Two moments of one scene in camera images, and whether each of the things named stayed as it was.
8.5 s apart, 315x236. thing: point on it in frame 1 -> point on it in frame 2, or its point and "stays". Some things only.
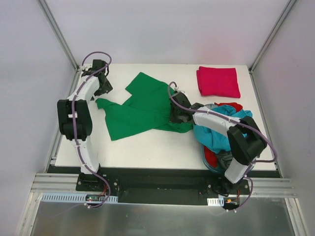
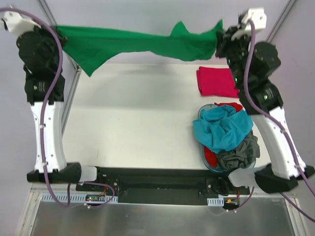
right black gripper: (174, 117) -> (222, 43)
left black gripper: (104, 88) -> (57, 34)
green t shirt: (147, 109) -> (84, 45)
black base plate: (159, 185) stays
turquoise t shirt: (217, 141) stays
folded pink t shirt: (218, 82) stays
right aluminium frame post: (272, 35) stays
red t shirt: (238, 107) stays
